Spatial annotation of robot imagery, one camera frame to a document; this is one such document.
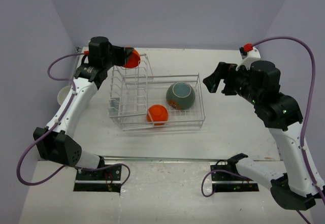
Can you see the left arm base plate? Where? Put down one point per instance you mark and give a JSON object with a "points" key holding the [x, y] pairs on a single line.
{"points": [[108, 181]]}

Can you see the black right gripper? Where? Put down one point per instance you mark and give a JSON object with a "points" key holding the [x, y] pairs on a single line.
{"points": [[230, 73]]}

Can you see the large orange bowl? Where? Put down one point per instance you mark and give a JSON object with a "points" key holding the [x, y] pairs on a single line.
{"points": [[134, 60]]}

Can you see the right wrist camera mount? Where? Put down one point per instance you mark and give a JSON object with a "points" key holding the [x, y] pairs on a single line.
{"points": [[249, 54]]}

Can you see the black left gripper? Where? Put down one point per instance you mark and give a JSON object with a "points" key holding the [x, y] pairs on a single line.
{"points": [[123, 52]]}

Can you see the white wire dish rack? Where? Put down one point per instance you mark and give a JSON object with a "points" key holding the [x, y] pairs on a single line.
{"points": [[134, 91]]}

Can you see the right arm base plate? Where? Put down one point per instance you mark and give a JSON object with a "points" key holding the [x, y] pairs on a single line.
{"points": [[226, 183]]}

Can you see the small orange bowl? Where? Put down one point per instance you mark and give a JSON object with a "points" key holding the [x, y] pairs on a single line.
{"points": [[157, 114]]}

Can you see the plain beige bowl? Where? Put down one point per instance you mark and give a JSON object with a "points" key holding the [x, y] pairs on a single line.
{"points": [[63, 94]]}

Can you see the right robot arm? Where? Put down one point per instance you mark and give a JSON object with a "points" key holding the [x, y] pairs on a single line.
{"points": [[281, 115]]}

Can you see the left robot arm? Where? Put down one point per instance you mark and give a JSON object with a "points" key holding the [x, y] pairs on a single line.
{"points": [[55, 141]]}

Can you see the large teal ceramic bowl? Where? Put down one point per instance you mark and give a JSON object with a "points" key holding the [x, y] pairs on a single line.
{"points": [[180, 96]]}

